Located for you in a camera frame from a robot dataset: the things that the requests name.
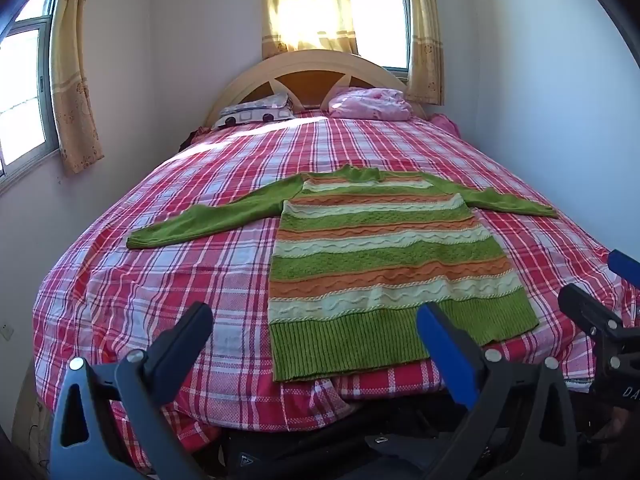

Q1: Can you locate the green orange striped knit sweater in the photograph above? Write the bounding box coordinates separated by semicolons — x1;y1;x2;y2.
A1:
127;166;554;382

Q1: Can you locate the pink cloth beside bed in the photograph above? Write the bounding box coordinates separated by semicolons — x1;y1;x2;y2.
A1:
428;114;461;139

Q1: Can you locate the red white plaid bedsheet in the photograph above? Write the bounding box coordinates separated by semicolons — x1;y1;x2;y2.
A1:
31;109;640;470

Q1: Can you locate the yellow curtain right of back window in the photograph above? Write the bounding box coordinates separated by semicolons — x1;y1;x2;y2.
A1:
408;0;445;105

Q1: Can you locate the yellow curtain of window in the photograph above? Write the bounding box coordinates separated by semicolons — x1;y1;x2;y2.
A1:
262;0;358;58
408;0;445;105

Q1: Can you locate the yellow curtain at side window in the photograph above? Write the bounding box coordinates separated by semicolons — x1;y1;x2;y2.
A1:
50;0;103;174

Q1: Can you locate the pink pillow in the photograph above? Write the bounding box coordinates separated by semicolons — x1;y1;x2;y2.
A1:
328;87;412;122

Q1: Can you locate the dark cloth at bed corner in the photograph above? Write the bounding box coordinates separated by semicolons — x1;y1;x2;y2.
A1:
179;130;198;152

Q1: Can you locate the back window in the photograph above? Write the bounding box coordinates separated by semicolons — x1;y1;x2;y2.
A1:
350;0;410;74

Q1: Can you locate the beige wooden arched headboard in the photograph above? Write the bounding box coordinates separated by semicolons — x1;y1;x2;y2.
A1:
204;50;406;127

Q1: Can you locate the white grey patterned pillow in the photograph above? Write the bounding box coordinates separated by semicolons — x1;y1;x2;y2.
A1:
213;93;295;129

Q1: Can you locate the yellow curtain left of back window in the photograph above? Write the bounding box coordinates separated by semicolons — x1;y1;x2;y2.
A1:
262;0;358;58

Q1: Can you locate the white wall socket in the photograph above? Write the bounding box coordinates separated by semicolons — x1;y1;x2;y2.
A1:
0;323;14;341

